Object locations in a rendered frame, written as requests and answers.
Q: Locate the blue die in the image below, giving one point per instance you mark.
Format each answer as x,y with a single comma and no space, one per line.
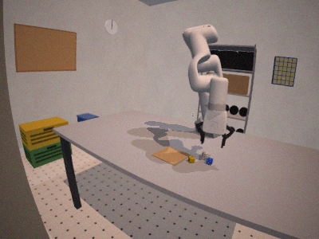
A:
209,161

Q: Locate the yellow die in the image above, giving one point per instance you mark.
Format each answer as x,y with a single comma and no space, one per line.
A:
191,159

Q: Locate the orange mat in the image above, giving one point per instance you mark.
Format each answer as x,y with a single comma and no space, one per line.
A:
171,155

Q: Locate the white die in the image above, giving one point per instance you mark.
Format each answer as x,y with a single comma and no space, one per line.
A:
205,154

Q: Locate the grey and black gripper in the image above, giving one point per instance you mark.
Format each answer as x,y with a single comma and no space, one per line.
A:
215,122

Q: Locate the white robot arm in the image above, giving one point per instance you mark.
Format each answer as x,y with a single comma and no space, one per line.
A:
197,41

